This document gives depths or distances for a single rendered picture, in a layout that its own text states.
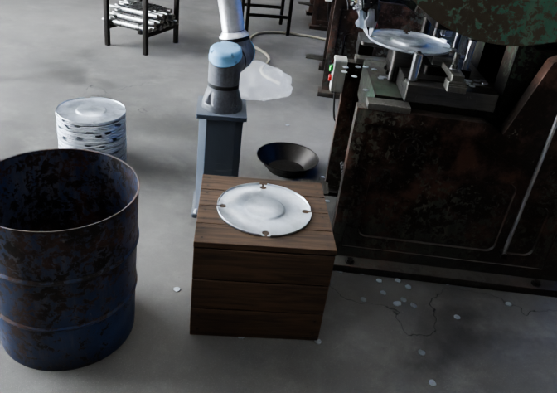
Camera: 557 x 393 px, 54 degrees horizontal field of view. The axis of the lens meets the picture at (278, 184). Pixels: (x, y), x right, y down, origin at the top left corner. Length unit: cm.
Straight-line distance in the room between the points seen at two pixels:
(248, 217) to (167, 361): 47
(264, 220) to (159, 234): 63
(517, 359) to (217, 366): 95
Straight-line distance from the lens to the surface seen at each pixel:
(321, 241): 159
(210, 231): 157
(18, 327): 161
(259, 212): 165
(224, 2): 211
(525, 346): 204
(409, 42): 201
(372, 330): 187
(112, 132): 247
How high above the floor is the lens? 126
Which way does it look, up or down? 30 degrees down
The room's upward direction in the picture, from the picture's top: 8 degrees clockwise
